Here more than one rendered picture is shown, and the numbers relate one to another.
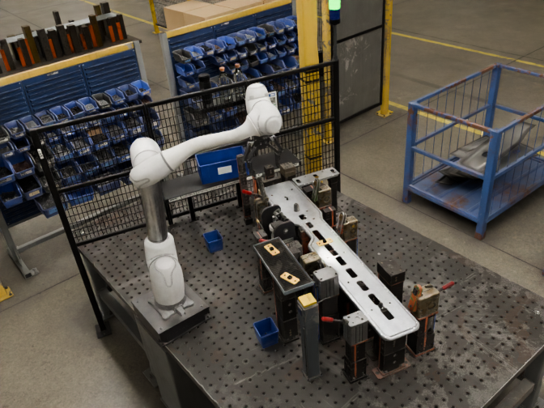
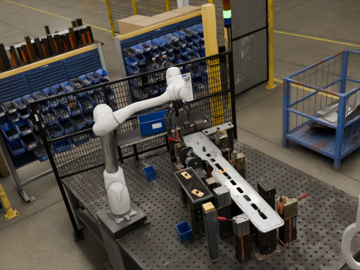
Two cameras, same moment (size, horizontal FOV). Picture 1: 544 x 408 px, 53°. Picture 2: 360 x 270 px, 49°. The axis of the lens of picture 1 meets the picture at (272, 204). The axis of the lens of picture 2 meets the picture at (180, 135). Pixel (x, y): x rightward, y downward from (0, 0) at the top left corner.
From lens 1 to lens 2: 0.27 m
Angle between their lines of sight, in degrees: 4
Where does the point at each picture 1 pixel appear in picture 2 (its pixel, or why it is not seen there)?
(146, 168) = (103, 123)
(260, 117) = (174, 88)
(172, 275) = (121, 194)
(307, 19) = (209, 25)
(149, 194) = (105, 141)
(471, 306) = (323, 212)
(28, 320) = (29, 230)
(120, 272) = (88, 195)
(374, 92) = (262, 72)
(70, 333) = (55, 238)
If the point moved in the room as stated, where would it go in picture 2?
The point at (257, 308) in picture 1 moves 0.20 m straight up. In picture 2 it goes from (179, 216) to (175, 196)
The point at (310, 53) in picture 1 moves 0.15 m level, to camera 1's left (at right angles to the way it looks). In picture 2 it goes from (212, 46) to (196, 49)
